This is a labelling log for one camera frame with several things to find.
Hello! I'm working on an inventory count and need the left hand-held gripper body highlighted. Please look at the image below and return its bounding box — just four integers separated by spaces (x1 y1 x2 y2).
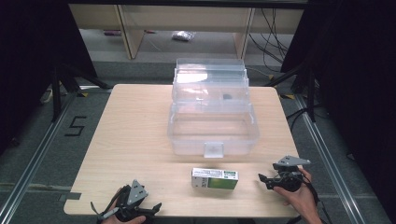
115 179 150 223

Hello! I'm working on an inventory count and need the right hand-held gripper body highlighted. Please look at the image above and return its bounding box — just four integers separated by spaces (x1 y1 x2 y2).
272 155 312 192

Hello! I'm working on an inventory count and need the green and white carton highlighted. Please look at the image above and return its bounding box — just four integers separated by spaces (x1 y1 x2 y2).
191 167 240 191

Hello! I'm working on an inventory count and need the clear plastic storage box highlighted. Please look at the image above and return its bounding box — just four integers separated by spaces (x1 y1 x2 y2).
167 58 261 160

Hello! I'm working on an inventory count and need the person's right hand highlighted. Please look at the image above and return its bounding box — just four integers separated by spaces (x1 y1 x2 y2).
273 167 324 224

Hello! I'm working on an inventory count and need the person's left hand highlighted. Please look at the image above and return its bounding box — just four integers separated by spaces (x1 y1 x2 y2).
100 186 147 224

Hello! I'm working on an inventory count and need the black metal stand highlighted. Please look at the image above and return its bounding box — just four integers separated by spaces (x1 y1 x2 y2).
263 63 318 123
50 63 112 123

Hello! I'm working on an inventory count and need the black curtain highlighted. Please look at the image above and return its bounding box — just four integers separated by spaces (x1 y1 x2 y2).
279 0 396 216
0 0 98 157

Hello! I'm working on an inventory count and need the crumpled clear plastic bag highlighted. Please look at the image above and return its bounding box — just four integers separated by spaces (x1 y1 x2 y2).
171 30 197 43

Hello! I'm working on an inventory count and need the wooden shelf unit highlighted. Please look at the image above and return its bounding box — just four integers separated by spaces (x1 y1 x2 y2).
68 3 304 61

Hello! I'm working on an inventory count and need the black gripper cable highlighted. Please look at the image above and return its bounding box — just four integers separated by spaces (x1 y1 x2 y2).
299 173 321 206

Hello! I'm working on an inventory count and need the grey gripper strap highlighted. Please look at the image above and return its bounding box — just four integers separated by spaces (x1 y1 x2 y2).
90 201 120 221

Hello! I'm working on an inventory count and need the aluminium floor rail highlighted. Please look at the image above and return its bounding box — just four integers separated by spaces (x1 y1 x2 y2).
0 92 79 224
292 93 366 224

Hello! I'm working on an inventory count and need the white coiled cable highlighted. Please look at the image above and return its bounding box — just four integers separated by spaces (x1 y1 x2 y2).
39 88 54 105

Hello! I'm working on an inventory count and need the bundle of black floor cables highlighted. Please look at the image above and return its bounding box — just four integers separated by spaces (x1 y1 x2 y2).
247 7 290 65

